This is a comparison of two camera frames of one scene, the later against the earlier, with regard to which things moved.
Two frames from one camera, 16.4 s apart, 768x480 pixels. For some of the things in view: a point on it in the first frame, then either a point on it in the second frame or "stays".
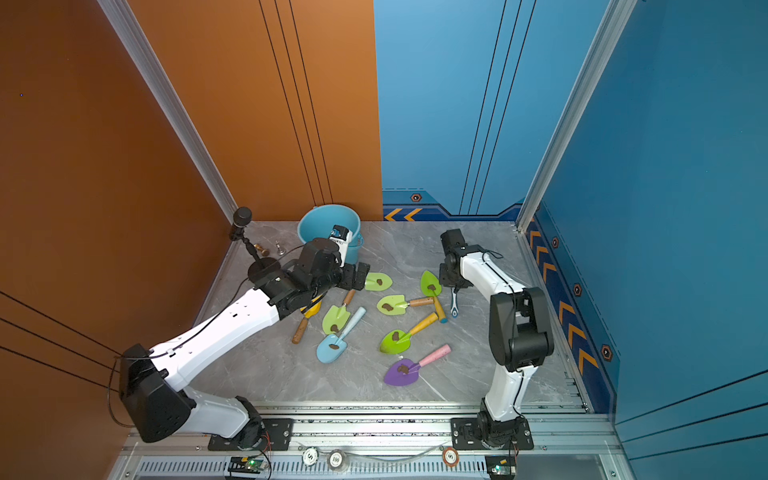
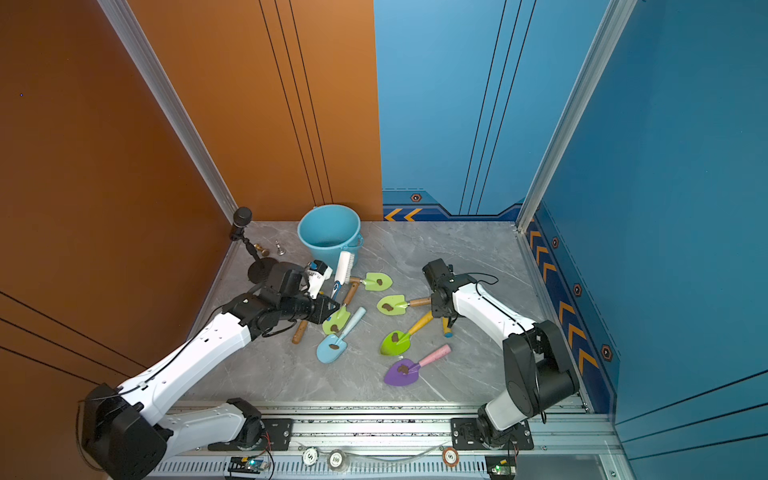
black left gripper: [350, 282] → [324, 304]
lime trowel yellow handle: [397, 341] stays
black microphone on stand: [262, 267] stays
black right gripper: [444, 279] → [435, 308]
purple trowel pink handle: [403, 372] stays
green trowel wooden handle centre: [395, 304] stays
